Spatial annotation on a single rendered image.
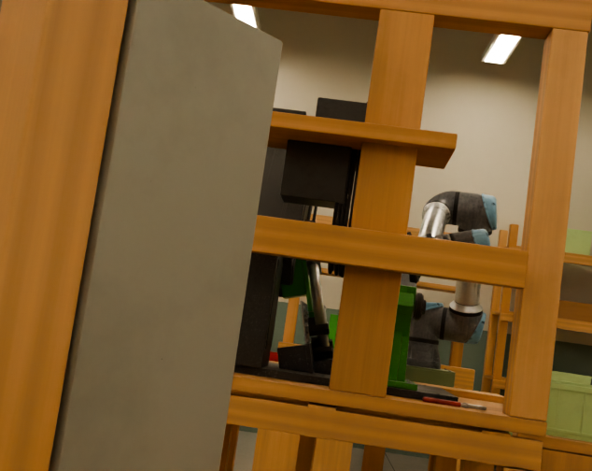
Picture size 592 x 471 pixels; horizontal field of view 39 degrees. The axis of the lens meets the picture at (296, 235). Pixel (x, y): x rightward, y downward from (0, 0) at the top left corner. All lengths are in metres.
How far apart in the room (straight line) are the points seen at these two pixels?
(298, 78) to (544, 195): 6.40
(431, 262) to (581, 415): 1.05
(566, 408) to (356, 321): 1.05
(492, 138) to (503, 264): 6.39
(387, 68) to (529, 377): 0.84
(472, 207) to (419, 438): 1.02
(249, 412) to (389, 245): 0.53
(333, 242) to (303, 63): 6.49
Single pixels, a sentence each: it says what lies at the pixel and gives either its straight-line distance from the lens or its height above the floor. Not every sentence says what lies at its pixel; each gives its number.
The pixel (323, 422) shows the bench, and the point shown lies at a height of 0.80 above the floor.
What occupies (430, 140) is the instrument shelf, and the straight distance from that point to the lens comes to 2.10.
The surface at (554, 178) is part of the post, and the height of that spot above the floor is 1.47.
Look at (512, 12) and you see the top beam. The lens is 2.27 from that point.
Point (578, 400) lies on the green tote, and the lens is 2.91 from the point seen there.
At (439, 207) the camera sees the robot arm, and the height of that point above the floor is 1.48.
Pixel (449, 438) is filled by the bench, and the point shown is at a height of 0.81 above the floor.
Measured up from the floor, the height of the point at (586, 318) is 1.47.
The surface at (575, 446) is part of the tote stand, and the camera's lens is 2.86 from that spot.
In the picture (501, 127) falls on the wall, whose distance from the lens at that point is 8.47.
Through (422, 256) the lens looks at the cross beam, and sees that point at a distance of 2.04.
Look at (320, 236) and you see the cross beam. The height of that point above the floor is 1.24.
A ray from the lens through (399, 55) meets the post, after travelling 2.19.
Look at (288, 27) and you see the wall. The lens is 8.59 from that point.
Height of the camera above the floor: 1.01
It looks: 6 degrees up
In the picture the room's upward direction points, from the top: 8 degrees clockwise
